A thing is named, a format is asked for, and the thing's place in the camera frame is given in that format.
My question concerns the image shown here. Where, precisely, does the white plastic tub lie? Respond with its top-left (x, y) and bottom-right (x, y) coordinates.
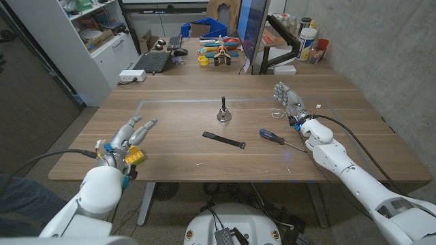
top-left (296, 27), bottom-right (318, 62)

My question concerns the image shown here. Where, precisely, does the wooden toy airplane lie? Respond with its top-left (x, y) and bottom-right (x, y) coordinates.
top-left (204, 34), bottom-right (240, 67)

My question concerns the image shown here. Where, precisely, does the white shelf cabinet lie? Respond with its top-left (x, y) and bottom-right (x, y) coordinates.
top-left (6, 0), bottom-right (140, 108)

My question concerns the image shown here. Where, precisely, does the black velcro strap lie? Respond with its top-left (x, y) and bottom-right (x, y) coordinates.
top-left (202, 131), bottom-right (247, 150)

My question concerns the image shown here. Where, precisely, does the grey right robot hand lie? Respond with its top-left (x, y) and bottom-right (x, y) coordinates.
top-left (273, 81), bottom-right (311, 125)

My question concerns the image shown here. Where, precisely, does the red cup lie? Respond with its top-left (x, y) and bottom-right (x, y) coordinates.
top-left (316, 38), bottom-right (330, 55)

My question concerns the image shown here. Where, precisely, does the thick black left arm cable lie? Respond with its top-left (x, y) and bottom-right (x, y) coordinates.
top-left (6, 148), bottom-right (100, 181)

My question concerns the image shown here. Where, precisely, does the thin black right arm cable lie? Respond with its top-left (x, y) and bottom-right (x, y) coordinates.
top-left (296, 129), bottom-right (374, 221)

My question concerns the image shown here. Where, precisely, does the blue plastic bin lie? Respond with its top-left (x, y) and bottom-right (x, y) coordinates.
top-left (180, 16), bottom-right (229, 39)

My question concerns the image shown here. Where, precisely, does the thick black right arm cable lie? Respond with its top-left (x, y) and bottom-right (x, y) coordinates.
top-left (311, 114), bottom-right (408, 197)

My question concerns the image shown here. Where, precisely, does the white power strip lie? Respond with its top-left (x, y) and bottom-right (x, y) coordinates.
top-left (119, 69), bottom-right (147, 82)

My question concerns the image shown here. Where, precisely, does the small white box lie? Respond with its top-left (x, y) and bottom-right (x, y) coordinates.
top-left (272, 65), bottom-right (297, 76)

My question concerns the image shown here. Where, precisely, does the red bowl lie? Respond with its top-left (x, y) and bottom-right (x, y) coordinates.
top-left (223, 37), bottom-right (241, 50)

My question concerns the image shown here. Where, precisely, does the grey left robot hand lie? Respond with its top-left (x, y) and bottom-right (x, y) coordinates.
top-left (96, 115), bottom-right (159, 171)

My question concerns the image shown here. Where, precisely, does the black floor fan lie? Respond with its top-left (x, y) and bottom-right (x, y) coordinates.
top-left (153, 182), bottom-right (181, 201)

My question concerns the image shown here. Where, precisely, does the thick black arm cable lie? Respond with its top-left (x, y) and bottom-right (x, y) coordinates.
top-left (311, 114), bottom-right (408, 197)
top-left (6, 148), bottom-right (100, 181)

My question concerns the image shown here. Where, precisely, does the open cardboard box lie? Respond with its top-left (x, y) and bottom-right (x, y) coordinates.
top-left (140, 29), bottom-right (160, 54)

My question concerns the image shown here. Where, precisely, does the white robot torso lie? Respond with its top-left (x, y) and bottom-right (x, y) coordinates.
top-left (183, 203), bottom-right (283, 245)

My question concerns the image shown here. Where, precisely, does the black laptop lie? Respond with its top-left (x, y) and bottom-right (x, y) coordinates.
top-left (132, 50), bottom-right (173, 74)

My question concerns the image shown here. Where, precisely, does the yellow toy building brick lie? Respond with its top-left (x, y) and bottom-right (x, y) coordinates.
top-left (124, 145), bottom-right (146, 166)

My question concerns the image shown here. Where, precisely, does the black computer monitor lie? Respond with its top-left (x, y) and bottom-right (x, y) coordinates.
top-left (236, 0), bottom-right (272, 65)

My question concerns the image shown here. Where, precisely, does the person's leg in jeans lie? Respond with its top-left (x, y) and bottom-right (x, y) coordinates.
top-left (0, 173), bottom-right (67, 238)

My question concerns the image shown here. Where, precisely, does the black keyboard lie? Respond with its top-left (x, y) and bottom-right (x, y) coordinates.
top-left (166, 34), bottom-right (183, 51)

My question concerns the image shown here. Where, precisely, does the blue black handle screwdriver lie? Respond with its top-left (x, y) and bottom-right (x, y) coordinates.
top-left (259, 128), bottom-right (307, 153)

